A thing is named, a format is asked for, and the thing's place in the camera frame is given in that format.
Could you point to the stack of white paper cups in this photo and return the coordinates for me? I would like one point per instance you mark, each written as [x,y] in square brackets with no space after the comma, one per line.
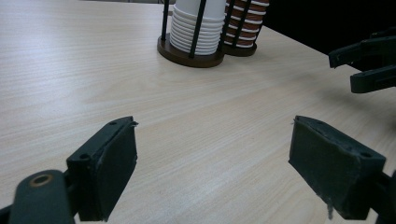
[180,37]

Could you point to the stack of brown paper cups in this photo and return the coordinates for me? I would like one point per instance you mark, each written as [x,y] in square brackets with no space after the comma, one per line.
[257,18]

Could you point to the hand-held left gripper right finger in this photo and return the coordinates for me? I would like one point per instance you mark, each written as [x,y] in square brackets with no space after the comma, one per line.
[330,168]

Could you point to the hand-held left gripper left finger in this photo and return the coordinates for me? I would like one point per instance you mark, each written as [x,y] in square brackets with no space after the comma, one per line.
[106,168]

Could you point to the dark round cup holder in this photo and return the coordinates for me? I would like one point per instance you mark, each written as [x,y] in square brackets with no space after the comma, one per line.
[186,60]
[239,51]

